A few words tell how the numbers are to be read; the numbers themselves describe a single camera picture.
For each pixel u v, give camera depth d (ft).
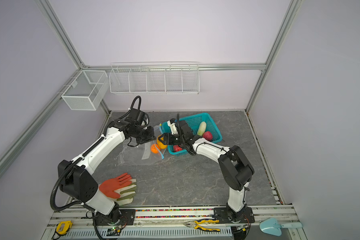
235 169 1.58
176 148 2.99
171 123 2.65
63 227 2.31
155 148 2.72
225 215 2.43
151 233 5.17
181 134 2.28
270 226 2.33
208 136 3.24
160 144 2.71
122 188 2.71
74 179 1.41
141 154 3.08
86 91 3.31
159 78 3.17
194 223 2.33
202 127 3.45
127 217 2.41
